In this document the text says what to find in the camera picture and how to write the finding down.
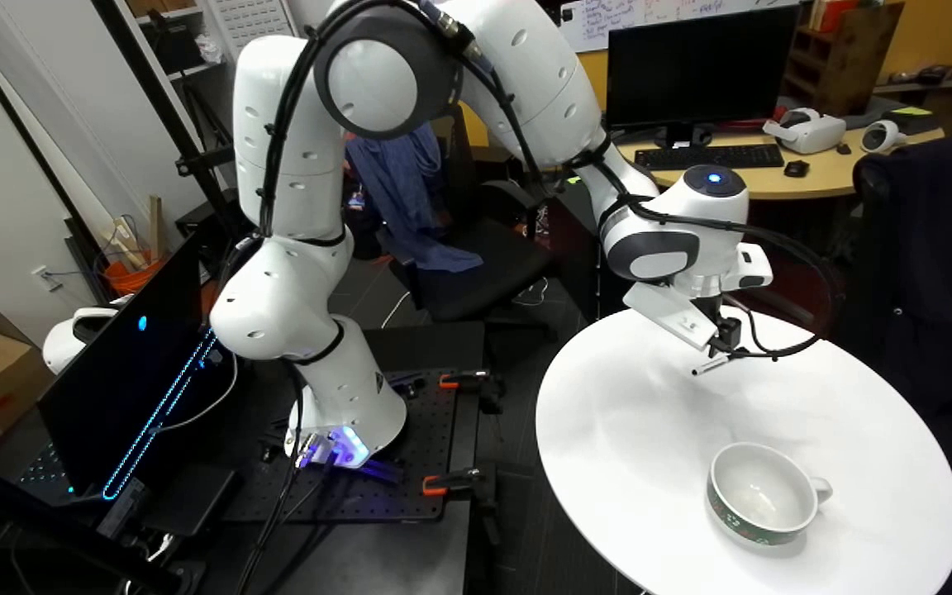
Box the white VR headset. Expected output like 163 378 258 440
765 107 846 157

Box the black keyboard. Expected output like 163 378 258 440
635 145 782 170

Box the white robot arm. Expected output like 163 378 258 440
213 0 775 471

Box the black and white pen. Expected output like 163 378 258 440
690 358 737 378

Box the black office chair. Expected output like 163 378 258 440
395 114 592 322

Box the blue cloth on chair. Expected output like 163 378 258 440
344 127 484 275

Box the white ceramic cup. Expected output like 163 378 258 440
705 443 832 545

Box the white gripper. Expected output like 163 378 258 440
626 286 743 358

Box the black computer monitor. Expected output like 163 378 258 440
604 5 801 135

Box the orange black clamp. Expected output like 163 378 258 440
436 371 505 414

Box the black computer mouse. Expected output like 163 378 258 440
782 159 810 178

